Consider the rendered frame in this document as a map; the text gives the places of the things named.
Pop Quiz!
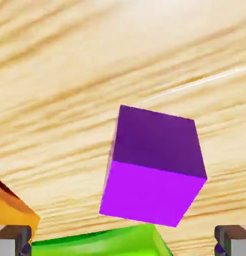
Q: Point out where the small purple cube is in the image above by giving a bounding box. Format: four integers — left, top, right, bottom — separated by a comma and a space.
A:
99, 104, 208, 228

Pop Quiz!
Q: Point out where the large orange box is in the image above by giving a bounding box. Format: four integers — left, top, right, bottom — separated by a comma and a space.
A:
0, 175, 41, 245

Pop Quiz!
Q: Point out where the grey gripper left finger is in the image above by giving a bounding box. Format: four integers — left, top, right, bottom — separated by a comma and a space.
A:
0, 225, 33, 256

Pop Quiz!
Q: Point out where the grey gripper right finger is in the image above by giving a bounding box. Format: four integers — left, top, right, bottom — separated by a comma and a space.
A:
214, 225, 246, 256

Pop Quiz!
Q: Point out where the large green box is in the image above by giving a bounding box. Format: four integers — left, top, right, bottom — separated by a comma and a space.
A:
30, 223, 174, 256

